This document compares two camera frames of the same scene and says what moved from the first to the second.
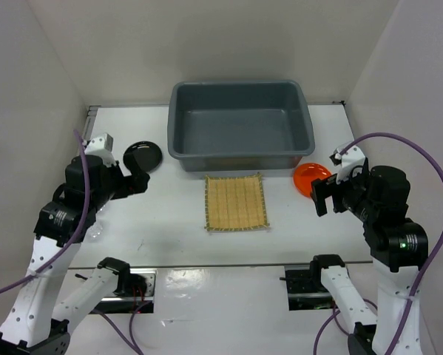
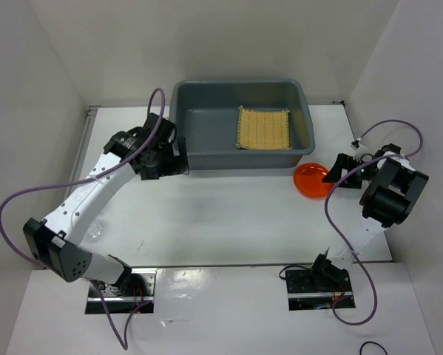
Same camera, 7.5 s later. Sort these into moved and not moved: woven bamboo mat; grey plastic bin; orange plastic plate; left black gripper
Moved: woven bamboo mat; left black gripper
Not moved: orange plastic plate; grey plastic bin
